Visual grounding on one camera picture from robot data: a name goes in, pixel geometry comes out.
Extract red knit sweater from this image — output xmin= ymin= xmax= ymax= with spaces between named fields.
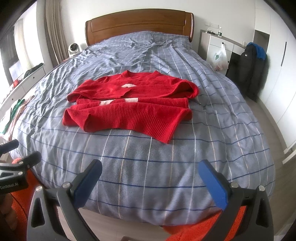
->
xmin=62 ymin=71 xmax=199 ymax=144

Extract dark clothes on dresser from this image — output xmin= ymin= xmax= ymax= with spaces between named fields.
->
xmin=23 ymin=63 xmax=44 ymax=78

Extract left hand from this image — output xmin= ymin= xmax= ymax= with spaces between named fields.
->
xmin=1 ymin=193 xmax=18 ymax=230

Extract pink garment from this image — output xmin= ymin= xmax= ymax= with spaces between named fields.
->
xmin=8 ymin=95 xmax=34 ymax=141

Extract green garment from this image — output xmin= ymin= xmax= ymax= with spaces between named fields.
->
xmin=1 ymin=99 xmax=25 ymax=134

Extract white window-side dresser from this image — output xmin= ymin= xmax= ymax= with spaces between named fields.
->
xmin=1 ymin=64 xmax=46 ymax=119

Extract grey plaid duvet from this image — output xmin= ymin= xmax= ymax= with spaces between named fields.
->
xmin=11 ymin=31 xmax=275 ymax=225

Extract white round fan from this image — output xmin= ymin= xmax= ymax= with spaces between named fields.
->
xmin=68 ymin=43 xmax=80 ymax=57

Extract beige curtain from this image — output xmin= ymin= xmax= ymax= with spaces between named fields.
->
xmin=44 ymin=0 xmax=69 ymax=67

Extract white wardrobe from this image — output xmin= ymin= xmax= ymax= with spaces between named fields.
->
xmin=255 ymin=1 xmax=295 ymax=164

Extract black jacket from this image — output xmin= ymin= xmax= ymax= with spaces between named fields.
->
xmin=226 ymin=46 xmax=268 ymax=102

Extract white plastic bag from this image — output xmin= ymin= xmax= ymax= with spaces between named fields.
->
xmin=206 ymin=43 xmax=228 ymax=72

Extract wooden headboard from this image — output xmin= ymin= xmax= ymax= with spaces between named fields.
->
xmin=85 ymin=9 xmax=195 ymax=46

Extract blue garment on jacket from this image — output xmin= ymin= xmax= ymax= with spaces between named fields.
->
xmin=247 ymin=42 xmax=266 ymax=60

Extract white drawer cabinet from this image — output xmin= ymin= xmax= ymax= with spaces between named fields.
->
xmin=198 ymin=30 xmax=245 ymax=75

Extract small bottle on cabinet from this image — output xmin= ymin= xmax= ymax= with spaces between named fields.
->
xmin=217 ymin=26 xmax=223 ymax=37

